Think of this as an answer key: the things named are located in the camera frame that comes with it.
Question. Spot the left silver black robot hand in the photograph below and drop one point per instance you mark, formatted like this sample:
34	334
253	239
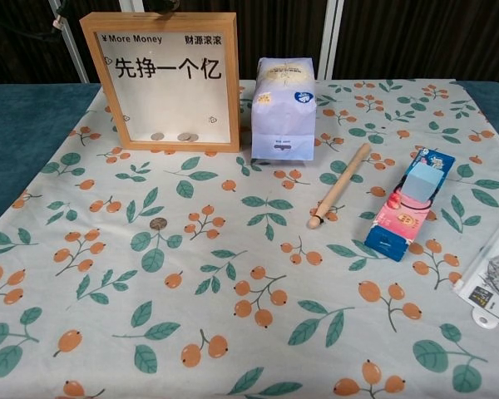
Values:
163	10

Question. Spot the dark pleated curtain panel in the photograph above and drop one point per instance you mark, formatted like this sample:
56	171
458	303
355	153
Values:
16	37
424	37
274	29

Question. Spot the lavender paper food bag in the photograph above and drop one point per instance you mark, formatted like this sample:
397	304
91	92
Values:
283	112

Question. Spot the wooden stick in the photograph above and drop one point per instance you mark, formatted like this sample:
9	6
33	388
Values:
343	185

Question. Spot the floral leaf berry tablecloth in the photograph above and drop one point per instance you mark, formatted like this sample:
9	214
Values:
249	291

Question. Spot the light blue cube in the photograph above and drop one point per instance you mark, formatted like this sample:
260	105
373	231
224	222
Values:
422	183

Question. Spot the blue and pink carton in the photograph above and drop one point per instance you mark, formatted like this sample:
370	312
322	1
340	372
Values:
395	228

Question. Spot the black elastic band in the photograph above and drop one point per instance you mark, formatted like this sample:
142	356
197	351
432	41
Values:
416	205

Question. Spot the clear plastic scourer packet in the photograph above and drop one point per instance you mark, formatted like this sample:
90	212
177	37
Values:
492	274

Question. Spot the wooden frame money box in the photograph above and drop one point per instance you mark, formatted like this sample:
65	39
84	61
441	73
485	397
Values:
170	104

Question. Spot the thick white frame post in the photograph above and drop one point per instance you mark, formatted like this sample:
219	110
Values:
72	50
330	37

